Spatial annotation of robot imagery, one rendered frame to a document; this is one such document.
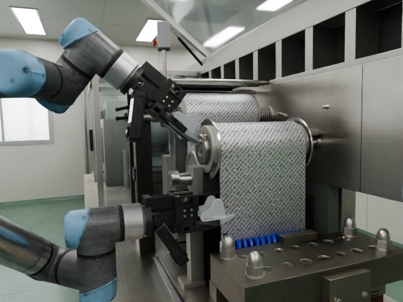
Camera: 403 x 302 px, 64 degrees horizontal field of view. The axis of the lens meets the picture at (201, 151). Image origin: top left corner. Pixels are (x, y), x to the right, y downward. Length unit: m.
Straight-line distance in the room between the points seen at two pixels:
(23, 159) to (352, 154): 5.87
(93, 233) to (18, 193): 5.78
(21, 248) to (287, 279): 0.49
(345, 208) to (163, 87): 0.73
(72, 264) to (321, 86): 0.74
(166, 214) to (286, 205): 0.31
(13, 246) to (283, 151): 0.61
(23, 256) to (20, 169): 5.66
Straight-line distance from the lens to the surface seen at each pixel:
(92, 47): 0.71
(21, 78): 0.59
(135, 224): 0.67
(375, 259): 0.78
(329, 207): 0.96
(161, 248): 1.13
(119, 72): 0.70
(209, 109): 0.98
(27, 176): 6.36
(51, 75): 0.65
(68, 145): 6.25
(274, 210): 0.83
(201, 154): 0.79
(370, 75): 0.83
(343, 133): 0.88
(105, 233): 0.67
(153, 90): 0.73
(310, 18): 1.02
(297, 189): 0.86
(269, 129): 0.81
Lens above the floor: 1.31
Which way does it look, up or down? 5 degrees down
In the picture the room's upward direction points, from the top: 1 degrees counter-clockwise
